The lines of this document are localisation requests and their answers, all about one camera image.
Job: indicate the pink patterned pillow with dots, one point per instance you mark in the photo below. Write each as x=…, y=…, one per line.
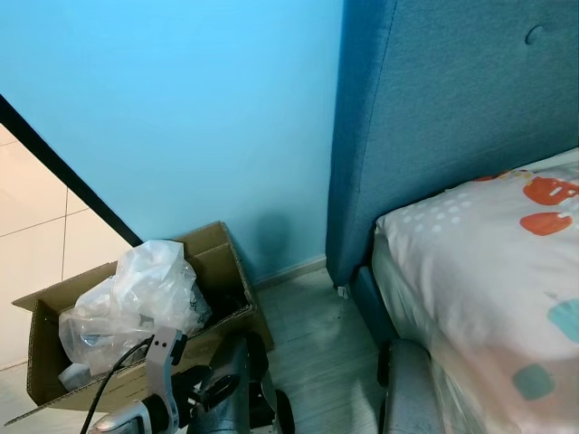
x=488, y=271

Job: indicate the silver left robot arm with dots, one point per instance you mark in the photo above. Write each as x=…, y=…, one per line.
x=127, y=420

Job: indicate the clear crumpled plastic bag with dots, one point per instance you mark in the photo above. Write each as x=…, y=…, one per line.
x=136, y=298

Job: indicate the small white container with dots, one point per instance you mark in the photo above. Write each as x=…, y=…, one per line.
x=74, y=375

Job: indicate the brown cardboard box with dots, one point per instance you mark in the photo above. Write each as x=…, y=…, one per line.
x=226, y=262

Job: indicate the grey right robot leg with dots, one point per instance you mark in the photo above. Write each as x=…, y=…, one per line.
x=412, y=389

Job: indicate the blue upholstered headboard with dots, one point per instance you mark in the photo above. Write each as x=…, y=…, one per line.
x=452, y=117

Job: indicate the black door frame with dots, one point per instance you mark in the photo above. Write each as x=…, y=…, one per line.
x=72, y=179

